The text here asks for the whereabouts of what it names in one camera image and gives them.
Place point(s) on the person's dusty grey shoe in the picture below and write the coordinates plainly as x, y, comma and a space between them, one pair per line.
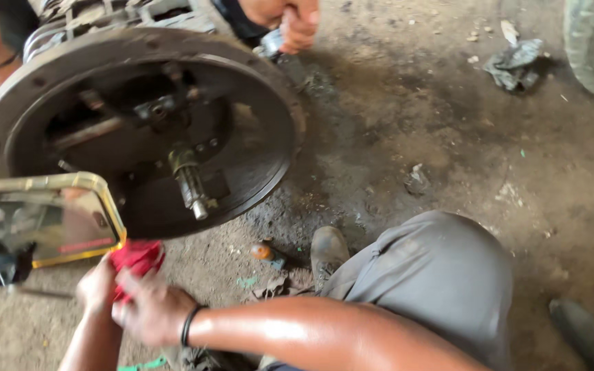
329, 250

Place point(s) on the white paper scrap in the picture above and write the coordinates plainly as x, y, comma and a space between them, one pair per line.
509, 31

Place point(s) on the person's right hand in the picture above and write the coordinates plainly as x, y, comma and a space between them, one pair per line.
155, 312

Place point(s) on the person's left fingers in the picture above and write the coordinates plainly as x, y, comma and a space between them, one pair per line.
107, 265

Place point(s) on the brown crumpled rag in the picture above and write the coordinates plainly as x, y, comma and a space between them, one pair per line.
276, 288

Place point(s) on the person's right fingers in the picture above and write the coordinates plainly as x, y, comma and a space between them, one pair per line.
124, 304

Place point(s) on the yellow framed mirror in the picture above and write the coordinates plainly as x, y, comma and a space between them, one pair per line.
44, 226

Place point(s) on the black wristband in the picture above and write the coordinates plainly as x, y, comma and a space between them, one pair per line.
189, 324

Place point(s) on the person's left hand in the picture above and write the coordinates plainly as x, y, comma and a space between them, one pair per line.
95, 286

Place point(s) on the person's grey trousers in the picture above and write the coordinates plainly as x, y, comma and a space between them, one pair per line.
420, 278

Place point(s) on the grey dirty rag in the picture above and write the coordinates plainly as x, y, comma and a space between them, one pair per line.
514, 64

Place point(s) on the greasy gearbox bell housing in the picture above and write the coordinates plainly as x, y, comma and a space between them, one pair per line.
147, 129

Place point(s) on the crumpled grey scrap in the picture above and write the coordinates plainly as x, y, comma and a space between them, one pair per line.
416, 180

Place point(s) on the red cloth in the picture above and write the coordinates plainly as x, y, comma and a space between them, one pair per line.
138, 259

